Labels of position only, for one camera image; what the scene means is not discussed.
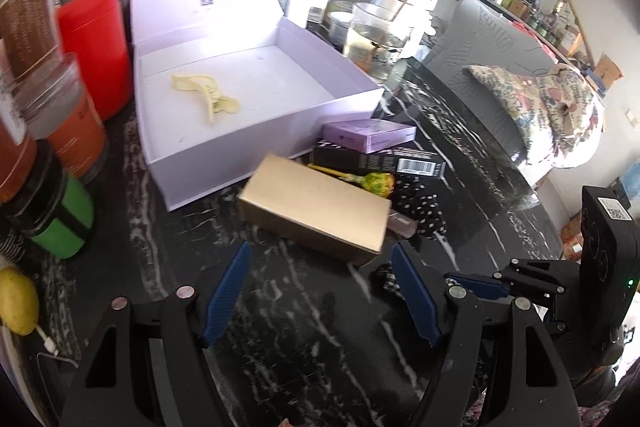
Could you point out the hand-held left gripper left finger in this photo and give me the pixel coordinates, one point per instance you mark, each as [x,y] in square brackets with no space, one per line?
[227,302]

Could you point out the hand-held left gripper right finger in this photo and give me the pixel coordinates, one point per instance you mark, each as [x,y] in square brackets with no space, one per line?
[415,302]

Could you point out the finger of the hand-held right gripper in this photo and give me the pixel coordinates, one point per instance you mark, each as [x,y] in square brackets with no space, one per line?
[540,274]
[475,289]

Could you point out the black white checked scrunchie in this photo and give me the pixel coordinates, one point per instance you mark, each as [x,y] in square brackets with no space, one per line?
[382,279]

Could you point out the black polka dot scrunchie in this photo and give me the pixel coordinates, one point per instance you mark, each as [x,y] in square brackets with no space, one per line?
[420,207]

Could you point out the long black lip gloss box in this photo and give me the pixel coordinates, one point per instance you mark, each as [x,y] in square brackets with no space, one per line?
[370,162]

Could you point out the white gift box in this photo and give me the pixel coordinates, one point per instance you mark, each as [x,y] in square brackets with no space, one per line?
[250,77]

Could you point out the yellow green lollipop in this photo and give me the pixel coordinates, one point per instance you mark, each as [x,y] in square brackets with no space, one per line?
[377,183]

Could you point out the gold cardboard box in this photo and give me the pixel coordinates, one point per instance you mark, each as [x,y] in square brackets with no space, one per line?
[310,207]

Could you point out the floral cushion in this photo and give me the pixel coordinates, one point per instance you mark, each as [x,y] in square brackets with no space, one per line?
[540,107]

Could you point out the purple cardboard box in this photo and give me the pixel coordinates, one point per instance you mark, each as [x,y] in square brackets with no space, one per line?
[370,134]

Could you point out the green and black jar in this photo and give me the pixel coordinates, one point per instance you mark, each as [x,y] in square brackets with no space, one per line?
[70,217]

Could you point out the yellow lemon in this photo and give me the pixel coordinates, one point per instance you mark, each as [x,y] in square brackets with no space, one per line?
[17,302]

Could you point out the cream hair claw clip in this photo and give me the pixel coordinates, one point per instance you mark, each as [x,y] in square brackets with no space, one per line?
[205,89]

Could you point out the orange jar with clear lid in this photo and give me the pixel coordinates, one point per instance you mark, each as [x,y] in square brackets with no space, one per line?
[75,137]

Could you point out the glass cup with liquid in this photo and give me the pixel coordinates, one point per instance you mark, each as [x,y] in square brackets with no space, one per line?
[375,47]

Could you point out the row of jars on shelf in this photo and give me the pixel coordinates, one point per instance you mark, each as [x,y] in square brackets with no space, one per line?
[530,12]

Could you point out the red canister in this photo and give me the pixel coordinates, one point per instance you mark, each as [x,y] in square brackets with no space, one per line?
[95,52]

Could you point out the clear jar with brown label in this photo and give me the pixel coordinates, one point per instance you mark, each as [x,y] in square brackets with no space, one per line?
[25,22]

